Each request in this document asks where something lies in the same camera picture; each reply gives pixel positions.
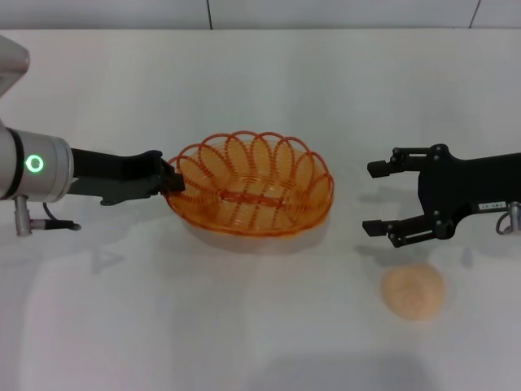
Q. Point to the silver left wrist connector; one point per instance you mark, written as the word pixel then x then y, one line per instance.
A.
pixel 22 216

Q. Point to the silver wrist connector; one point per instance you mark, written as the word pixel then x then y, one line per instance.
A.
pixel 22 216
pixel 515 216

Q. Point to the round beige bread bun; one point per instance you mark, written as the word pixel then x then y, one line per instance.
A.
pixel 412 292

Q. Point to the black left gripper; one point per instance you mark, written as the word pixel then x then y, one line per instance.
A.
pixel 118 179

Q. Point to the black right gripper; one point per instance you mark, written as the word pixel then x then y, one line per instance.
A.
pixel 468 179

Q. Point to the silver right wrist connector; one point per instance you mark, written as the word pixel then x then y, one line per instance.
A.
pixel 515 216

